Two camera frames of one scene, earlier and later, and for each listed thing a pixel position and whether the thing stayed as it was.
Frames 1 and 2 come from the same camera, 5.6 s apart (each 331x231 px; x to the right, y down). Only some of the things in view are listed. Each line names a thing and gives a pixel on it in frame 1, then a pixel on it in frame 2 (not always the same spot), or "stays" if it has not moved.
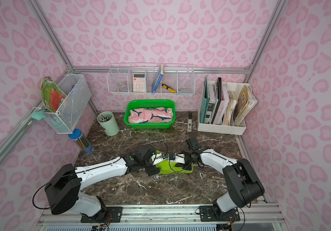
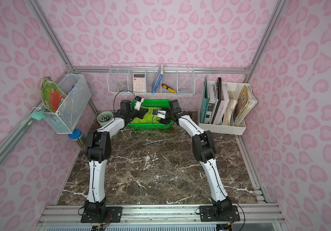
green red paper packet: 51,95 stays
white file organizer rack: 222,107 stays
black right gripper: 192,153 → 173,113
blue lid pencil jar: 81,142 stays
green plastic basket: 149,103 stays
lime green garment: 169,166 → 149,117
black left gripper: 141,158 → 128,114
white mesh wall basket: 63,120 stays
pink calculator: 139,84 stays
